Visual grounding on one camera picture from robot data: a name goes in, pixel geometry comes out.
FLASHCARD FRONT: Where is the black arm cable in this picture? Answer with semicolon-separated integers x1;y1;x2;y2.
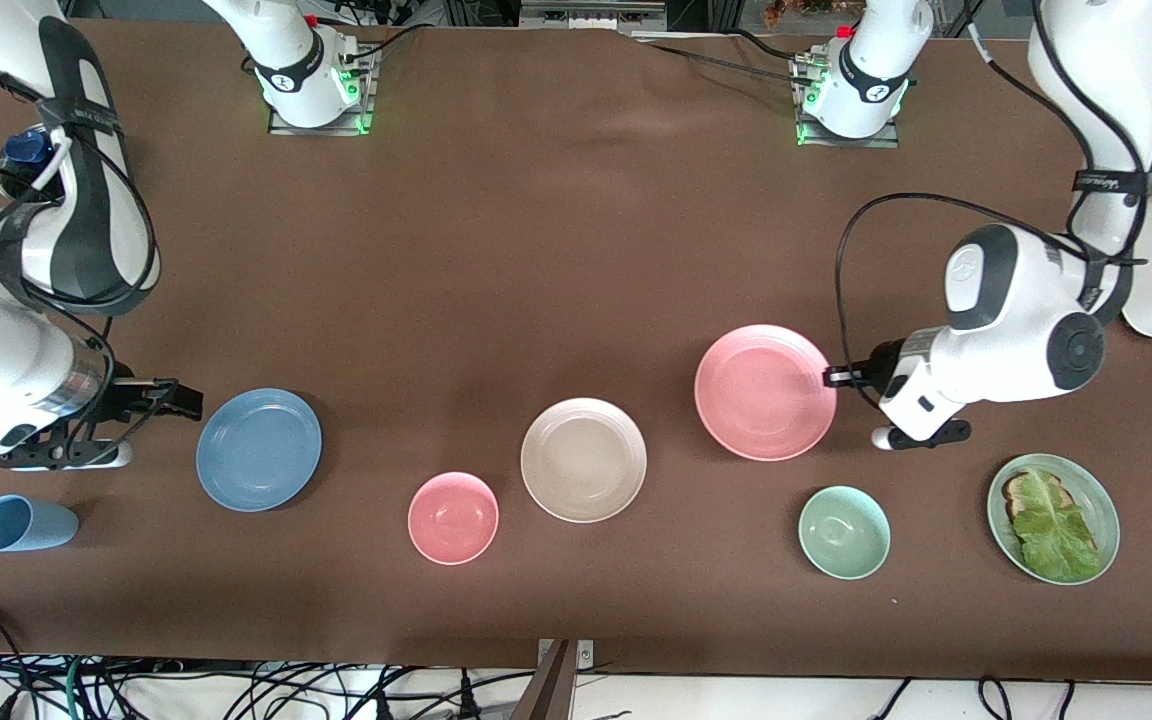
833;192;1089;403
0;125;163;401

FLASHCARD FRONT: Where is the beige plate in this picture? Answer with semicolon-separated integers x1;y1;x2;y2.
520;397;648;524

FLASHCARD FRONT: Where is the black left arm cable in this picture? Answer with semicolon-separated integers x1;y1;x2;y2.
833;192;1089;403

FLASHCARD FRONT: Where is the blue cup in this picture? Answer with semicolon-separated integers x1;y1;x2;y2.
0;494;80;553

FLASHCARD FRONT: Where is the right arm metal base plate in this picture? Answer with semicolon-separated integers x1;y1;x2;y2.
267;45;378;137

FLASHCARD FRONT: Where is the green plate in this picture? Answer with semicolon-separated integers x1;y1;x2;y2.
986;453;1121;587

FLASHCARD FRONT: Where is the brown table cover cloth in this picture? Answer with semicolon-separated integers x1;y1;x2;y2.
0;18;1152;683

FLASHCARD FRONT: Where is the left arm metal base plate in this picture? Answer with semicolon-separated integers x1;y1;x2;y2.
795;55;903;150

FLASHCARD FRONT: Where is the green lettuce leaf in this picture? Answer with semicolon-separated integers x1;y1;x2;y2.
1011;469;1103;583

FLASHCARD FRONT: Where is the black table cable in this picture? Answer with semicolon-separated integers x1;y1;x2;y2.
634;38;809;85

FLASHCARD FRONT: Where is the toasted bread slice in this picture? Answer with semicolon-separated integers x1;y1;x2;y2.
1002;472;1073;521

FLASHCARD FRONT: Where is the small green bowl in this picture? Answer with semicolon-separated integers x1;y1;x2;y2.
798;485;892;581

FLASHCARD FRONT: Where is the pink plate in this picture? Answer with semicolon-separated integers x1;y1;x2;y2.
693;323;838;463

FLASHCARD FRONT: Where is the dark camera mount pole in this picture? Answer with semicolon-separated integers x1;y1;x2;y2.
510;640;578;720

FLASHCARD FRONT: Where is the blue plate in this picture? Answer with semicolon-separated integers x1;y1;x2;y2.
195;388;323;513

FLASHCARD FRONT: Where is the small pink bowl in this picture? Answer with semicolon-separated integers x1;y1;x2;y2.
407;471;500;566

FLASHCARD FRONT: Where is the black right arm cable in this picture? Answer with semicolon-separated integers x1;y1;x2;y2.
0;125;163;401

